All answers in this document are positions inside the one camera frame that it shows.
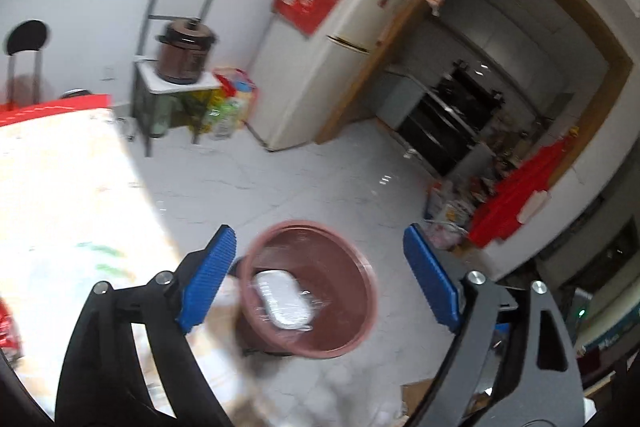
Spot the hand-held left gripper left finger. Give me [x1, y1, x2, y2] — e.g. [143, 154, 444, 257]
[54, 224, 238, 427]

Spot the table with patterned cloth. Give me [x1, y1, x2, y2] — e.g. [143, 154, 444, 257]
[0, 107, 251, 427]

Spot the cardboard box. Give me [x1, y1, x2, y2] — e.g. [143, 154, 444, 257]
[400, 377, 501, 427]

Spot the grey kitchen cabinet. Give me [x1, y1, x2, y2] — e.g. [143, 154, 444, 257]
[375, 67, 431, 130]

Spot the clear plastic clamshell container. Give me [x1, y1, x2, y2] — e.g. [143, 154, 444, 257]
[252, 269, 331, 333]

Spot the brown pressure cooker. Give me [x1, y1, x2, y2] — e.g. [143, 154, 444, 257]
[156, 19, 218, 85]

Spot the colourful woven shopping bag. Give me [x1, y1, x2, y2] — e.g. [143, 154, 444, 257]
[212, 67, 259, 128]

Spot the cream fridge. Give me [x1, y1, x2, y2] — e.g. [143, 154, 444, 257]
[247, 0, 406, 152]

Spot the black oven range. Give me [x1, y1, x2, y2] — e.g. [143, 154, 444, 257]
[395, 61, 506, 178]

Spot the black chair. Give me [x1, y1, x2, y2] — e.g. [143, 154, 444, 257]
[2, 20, 96, 105]

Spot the green yellow bag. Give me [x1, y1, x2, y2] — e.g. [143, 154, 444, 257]
[200, 89, 246, 140]

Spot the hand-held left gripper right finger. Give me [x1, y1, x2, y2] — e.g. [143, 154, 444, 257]
[402, 223, 586, 427]

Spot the black rack white shelf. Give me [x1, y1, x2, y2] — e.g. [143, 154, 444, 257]
[131, 0, 223, 158]

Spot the pink plastic basin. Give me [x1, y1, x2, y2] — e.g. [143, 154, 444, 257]
[239, 221, 378, 360]

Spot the red hanging cloth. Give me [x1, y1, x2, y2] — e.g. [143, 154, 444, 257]
[467, 134, 583, 249]

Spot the wooden door frame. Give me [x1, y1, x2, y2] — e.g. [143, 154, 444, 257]
[315, 0, 633, 253]

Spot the red printed tablecloth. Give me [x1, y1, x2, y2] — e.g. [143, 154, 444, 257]
[0, 94, 112, 128]

